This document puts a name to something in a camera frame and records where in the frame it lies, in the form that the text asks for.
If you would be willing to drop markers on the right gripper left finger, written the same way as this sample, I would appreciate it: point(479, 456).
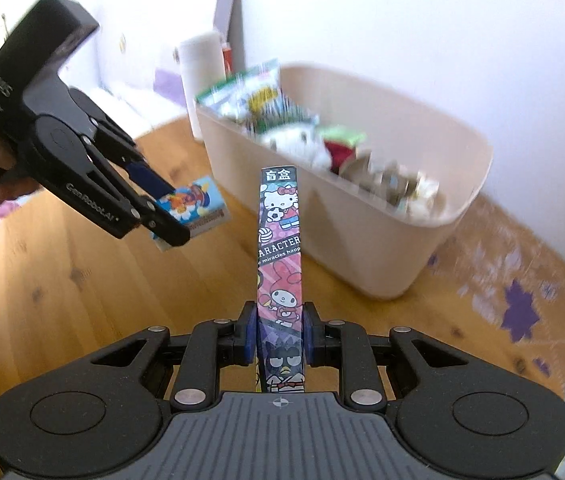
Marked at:
point(201, 355)

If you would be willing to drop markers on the red white milk carton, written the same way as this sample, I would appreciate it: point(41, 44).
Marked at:
point(227, 58)

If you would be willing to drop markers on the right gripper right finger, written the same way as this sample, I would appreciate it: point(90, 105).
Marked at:
point(344, 346)

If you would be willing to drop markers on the green snack packet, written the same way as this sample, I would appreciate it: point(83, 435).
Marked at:
point(342, 135)

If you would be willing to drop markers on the lilac leaning board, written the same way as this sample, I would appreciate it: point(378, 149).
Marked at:
point(223, 17)

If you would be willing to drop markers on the green white chip bag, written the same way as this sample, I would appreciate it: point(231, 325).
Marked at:
point(254, 99)

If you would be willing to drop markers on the purple floral table mat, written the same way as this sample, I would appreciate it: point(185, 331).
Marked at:
point(503, 290)

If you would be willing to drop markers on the blue cartoon small box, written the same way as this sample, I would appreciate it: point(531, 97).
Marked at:
point(198, 207)

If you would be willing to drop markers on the white plush toy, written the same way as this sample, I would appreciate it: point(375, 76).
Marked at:
point(299, 142)

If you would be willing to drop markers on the white thermos bottle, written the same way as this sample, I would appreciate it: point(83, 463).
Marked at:
point(201, 65)

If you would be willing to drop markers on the beige plastic storage basket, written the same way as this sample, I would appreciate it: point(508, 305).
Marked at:
point(358, 236)

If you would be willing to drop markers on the long cartoon character box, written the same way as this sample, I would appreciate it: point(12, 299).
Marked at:
point(280, 289)

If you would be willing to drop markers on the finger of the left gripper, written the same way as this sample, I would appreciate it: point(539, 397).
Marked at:
point(152, 194)

